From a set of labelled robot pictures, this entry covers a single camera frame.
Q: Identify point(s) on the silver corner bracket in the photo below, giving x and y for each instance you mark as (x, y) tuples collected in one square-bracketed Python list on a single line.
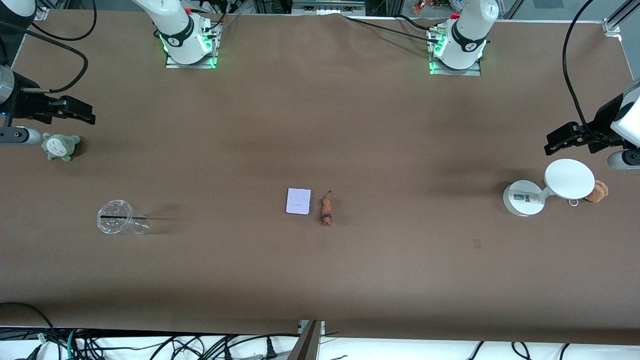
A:
[(611, 27), (42, 14)]

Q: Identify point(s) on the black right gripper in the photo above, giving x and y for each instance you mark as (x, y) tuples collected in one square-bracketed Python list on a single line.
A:
[(26, 103)]

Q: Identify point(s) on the brown lion statue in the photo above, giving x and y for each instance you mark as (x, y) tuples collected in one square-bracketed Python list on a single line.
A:
[(326, 212)]

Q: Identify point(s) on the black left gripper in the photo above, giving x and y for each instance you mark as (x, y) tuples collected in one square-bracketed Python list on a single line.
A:
[(601, 123)]

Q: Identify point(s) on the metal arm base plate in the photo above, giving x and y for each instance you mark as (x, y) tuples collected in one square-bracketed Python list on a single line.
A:
[(455, 72), (172, 64)]

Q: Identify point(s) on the silver metal box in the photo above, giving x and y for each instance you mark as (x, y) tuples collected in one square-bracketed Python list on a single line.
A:
[(327, 6)]

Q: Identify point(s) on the black straw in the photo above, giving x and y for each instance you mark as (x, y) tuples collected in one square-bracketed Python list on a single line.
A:
[(125, 217)]

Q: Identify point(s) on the white round desk lamp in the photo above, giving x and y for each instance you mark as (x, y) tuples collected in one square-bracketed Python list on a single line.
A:
[(570, 179)]

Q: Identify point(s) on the aluminium frame bar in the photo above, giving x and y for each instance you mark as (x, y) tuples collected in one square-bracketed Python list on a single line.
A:
[(625, 11)]

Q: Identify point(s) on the black power plug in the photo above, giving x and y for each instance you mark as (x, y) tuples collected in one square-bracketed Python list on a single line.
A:
[(270, 350)]

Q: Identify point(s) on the aluminium profile beam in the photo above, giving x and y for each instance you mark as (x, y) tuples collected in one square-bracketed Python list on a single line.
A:
[(306, 345)]

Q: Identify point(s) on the grey totoro plush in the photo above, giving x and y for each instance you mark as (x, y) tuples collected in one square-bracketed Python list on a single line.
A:
[(59, 147)]

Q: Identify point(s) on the clear plastic cup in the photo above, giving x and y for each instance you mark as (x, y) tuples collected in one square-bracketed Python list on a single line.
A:
[(112, 207)]

